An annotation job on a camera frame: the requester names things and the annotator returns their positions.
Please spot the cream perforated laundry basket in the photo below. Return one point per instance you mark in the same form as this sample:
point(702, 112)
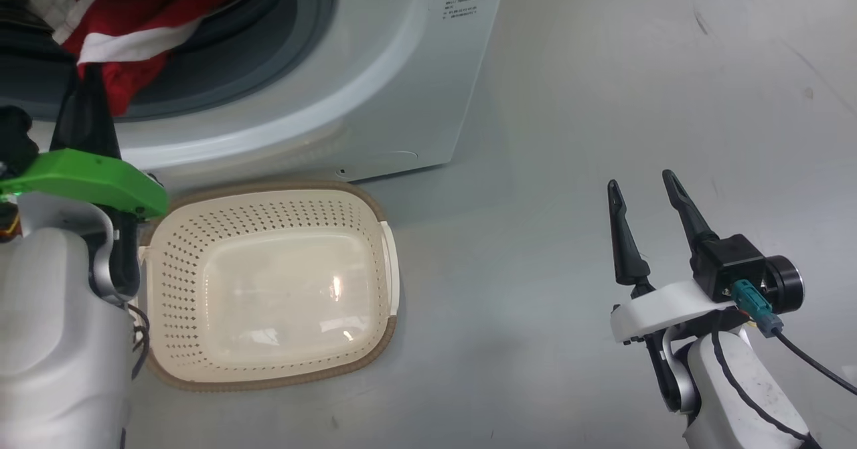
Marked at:
point(281, 288)

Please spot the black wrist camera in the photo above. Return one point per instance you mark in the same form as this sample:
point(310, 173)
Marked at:
point(730, 261)
point(15, 141)

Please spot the red and white garment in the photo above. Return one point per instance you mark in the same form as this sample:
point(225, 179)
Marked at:
point(140, 21)

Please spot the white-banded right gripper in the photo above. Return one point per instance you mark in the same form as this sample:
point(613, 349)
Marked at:
point(663, 308)

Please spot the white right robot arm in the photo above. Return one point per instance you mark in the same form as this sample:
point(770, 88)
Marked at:
point(743, 395)

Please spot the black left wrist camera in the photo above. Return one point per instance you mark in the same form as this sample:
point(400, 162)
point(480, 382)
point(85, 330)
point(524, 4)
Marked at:
point(15, 141)

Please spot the white front-load washing machine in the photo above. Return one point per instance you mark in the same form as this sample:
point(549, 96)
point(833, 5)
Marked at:
point(375, 67)

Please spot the teal right camera connector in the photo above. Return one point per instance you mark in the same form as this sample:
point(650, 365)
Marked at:
point(753, 305)

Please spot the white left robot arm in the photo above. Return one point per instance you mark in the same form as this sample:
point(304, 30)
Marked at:
point(47, 342)

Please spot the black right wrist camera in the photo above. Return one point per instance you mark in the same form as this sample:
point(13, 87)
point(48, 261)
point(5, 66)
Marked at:
point(730, 261)

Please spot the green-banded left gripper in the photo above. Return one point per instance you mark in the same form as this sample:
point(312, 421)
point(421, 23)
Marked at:
point(87, 174)

